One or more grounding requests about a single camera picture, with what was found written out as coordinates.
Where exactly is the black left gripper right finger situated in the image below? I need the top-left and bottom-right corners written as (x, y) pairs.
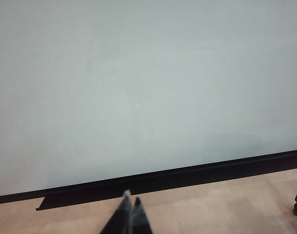
top-left (132, 196), bottom-right (154, 234)

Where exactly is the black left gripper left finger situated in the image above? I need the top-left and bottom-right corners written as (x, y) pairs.
top-left (99, 189), bottom-right (134, 234)

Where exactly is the long black pen tray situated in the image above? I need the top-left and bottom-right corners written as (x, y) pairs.
top-left (35, 156), bottom-right (297, 212)

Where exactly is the large glass whiteboard black frame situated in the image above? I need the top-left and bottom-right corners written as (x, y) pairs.
top-left (0, 0), bottom-right (297, 206)

